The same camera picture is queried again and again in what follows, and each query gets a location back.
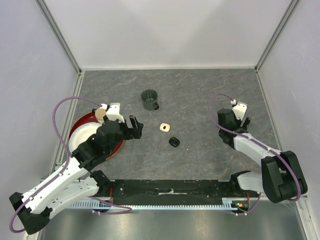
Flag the beige earbuds charging case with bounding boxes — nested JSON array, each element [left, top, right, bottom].
[[159, 123, 171, 133]]

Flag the black earbuds charging case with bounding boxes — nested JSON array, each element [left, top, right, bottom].
[[168, 137, 181, 148]]

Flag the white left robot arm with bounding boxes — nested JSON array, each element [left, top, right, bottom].
[[9, 115, 144, 235]]

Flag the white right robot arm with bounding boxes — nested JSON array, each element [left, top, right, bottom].
[[217, 108, 308, 203]]

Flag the dark green mug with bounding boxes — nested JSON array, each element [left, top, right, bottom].
[[140, 89, 160, 111]]

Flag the beige ceramic cup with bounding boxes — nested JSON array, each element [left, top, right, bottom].
[[94, 107, 107, 124]]

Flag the red round tray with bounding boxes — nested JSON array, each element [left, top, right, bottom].
[[68, 111, 125, 161]]

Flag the white ceramic plate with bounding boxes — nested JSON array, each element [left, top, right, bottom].
[[68, 122, 102, 153]]

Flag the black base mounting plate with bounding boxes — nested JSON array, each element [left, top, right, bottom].
[[101, 179, 247, 206]]

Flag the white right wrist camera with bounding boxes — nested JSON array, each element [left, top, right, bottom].
[[230, 99, 248, 121]]

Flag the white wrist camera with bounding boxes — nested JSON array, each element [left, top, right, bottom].
[[100, 102, 125, 123], [230, 99, 248, 121]]

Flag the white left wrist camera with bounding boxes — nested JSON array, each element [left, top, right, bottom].
[[100, 102, 125, 123]]

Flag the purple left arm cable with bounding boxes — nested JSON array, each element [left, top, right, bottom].
[[9, 96, 103, 233]]

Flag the white slotted cable duct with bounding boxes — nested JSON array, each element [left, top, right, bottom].
[[67, 198, 243, 211]]

